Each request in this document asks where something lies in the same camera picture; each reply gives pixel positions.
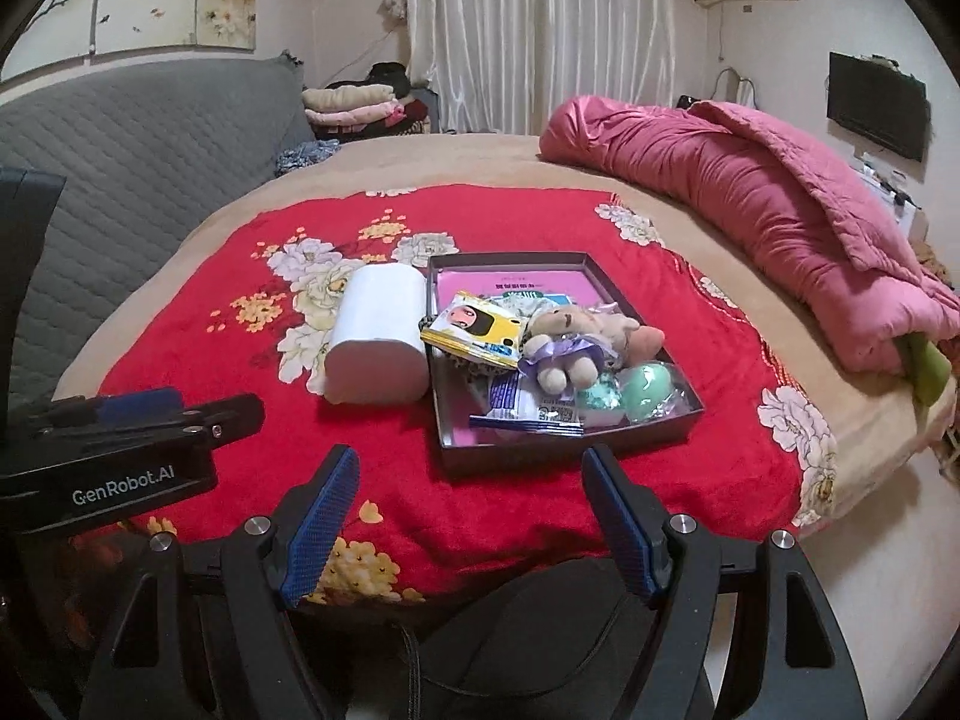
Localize small teal tissue pack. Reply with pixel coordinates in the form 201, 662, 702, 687
576, 372, 625, 429

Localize stack of folded clothes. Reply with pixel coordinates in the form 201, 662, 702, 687
301, 62, 439, 143

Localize yellow cartoon tissue pack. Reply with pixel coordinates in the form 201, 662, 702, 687
420, 291, 527, 371

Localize white curtain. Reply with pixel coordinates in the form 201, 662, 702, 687
407, 0, 677, 135

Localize blue patterned cloth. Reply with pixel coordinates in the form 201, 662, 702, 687
275, 138, 342, 177

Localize pink makeup sponge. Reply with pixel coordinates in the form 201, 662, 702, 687
625, 325, 665, 367

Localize white floral scrunchie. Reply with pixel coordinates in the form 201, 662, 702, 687
491, 291, 569, 320

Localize plush bear purple bow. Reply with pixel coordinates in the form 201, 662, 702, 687
517, 304, 622, 401

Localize pink and blue book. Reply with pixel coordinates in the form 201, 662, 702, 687
434, 270, 605, 307

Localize black wall television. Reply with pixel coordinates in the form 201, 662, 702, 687
827, 52, 931, 163

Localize wall painting panels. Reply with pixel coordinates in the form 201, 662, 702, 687
2, 0, 257, 82

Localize leopard print scrunchie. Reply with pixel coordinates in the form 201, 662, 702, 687
452, 358, 503, 400

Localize red floral blanket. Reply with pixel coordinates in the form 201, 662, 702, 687
101, 185, 836, 605

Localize white paper towel roll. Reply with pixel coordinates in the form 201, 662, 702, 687
324, 262, 430, 405

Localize plush bear pink bow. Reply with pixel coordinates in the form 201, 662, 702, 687
587, 304, 641, 369

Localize grey quilted headboard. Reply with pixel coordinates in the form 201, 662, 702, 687
2, 54, 311, 405

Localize dark shallow box tray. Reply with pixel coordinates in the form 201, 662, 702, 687
421, 252, 704, 475

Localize green makeup sponge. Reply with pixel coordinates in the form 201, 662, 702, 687
617, 361, 692, 424

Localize pink quilt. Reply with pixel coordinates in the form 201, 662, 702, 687
540, 96, 958, 374

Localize blue white wipes packet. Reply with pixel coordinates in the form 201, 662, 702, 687
469, 371, 584, 437

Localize green pillow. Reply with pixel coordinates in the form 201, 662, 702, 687
896, 333, 952, 406

